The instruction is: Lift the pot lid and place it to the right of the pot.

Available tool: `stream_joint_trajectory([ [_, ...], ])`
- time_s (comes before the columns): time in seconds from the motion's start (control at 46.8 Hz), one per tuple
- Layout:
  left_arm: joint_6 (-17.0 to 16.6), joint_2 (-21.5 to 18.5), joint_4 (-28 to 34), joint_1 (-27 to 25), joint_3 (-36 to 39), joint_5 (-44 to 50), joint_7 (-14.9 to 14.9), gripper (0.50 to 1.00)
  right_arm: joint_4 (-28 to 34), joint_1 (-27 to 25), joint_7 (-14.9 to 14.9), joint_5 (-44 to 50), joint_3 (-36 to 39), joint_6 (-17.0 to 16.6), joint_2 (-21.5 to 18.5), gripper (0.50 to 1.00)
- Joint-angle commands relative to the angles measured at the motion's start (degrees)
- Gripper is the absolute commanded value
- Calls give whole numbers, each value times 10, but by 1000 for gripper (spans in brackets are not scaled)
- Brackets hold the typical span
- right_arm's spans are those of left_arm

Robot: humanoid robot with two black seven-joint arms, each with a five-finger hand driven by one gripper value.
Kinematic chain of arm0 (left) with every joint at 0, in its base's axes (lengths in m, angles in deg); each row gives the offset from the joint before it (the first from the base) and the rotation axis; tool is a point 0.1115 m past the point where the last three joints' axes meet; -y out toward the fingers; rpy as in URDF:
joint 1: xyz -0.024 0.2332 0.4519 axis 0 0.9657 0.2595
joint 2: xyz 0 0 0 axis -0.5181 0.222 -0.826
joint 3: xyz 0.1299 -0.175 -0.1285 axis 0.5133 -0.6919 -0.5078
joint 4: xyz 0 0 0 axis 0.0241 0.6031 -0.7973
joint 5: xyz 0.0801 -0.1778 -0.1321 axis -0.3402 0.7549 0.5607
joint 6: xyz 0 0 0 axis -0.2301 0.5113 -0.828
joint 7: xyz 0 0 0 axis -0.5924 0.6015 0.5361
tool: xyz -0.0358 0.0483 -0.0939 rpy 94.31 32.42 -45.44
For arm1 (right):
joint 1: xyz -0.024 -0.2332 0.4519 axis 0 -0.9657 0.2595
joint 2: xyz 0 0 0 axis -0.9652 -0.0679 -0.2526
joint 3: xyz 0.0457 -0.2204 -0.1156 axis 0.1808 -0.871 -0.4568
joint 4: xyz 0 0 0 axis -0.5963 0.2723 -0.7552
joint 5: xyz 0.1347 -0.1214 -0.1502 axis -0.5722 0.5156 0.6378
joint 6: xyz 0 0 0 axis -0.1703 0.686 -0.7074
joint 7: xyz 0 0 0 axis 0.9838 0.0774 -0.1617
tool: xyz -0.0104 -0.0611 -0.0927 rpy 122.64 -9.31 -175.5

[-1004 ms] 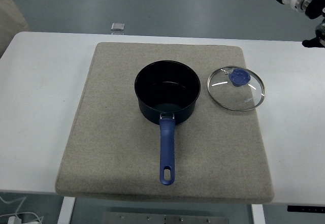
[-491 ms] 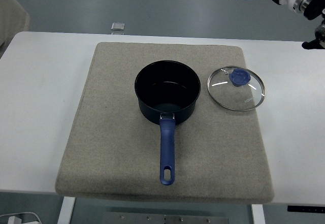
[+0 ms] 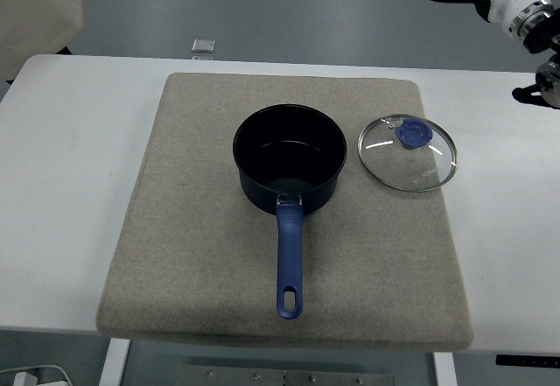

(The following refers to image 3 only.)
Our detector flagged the white table leg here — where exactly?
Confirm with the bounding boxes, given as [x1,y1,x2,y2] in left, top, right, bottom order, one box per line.
[98,338,131,386]
[432,351,459,386]

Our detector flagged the glass pot lid blue knob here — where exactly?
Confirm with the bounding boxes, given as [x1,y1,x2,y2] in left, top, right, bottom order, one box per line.
[357,114,459,193]

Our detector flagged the grey metal plate with screws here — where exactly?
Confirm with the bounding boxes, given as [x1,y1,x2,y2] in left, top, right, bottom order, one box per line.
[174,364,396,386]

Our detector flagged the black control panel under table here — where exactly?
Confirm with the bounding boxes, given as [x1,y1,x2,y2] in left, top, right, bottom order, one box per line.
[495,353,560,366]

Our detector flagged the white cable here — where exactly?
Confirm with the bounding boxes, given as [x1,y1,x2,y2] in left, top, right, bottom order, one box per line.
[0,363,72,386]

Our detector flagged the small silver floor plate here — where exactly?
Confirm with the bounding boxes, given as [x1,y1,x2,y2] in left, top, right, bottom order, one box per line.
[191,38,217,55]

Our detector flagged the person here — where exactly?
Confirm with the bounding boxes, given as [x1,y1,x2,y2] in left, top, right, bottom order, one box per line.
[0,0,85,83]

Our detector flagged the dark pot with blue handle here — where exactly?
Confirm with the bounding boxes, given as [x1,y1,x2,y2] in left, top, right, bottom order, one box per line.
[231,103,348,320]

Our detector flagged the beige fabric mat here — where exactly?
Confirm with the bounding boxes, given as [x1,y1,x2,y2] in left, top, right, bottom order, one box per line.
[94,72,474,353]

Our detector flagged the white power adapter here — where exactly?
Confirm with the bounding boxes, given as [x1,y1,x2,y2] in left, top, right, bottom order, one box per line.
[12,371,41,386]

